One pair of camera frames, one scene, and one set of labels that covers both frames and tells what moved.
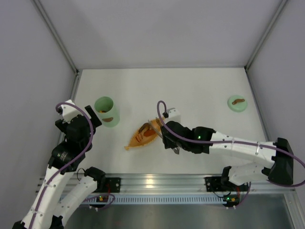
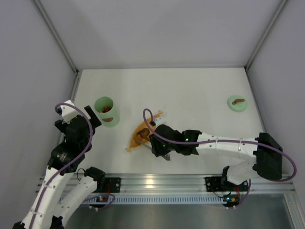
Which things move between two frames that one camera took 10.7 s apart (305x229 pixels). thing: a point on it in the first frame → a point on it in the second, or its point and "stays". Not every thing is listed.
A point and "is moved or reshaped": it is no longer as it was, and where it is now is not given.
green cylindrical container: x=108 y=114 stays
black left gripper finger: x=95 y=120 stays
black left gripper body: x=93 y=115 stays
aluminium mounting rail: x=193 y=184 stays
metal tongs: x=176 y=149 is moved or reshaped
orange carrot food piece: x=149 y=132 → x=106 y=109
